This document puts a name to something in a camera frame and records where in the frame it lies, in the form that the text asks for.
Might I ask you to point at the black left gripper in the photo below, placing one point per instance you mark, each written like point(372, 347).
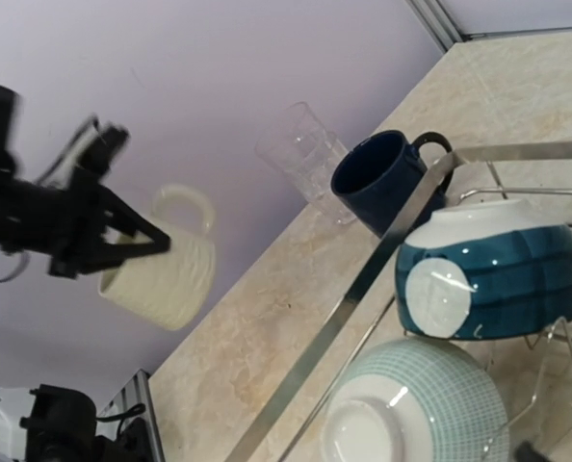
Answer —
point(65, 212)

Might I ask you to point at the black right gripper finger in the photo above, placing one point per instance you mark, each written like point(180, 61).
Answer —
point(526, 452)

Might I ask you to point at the white ceramic mug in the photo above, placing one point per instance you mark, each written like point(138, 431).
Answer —
point(168, 289)

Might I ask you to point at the teal white ceramic bowl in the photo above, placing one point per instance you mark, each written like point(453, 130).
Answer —
point(486, 271)

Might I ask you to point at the clear glass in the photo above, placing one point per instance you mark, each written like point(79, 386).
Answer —
point(321, 154)
point(278, 145)

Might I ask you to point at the dark blue mug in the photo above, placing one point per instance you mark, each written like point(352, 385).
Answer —
point(378, 176)

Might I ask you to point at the grey striped ceramic bowl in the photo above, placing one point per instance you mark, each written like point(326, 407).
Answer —
point(415, 400)

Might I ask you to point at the aluminium front rail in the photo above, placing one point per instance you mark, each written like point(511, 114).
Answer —
point(129, 420)

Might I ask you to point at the metal wire dish rack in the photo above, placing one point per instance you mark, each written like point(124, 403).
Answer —
point(453, 342)

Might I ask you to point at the left aluminium corner post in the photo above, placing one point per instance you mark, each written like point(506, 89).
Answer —
point(437, 23)

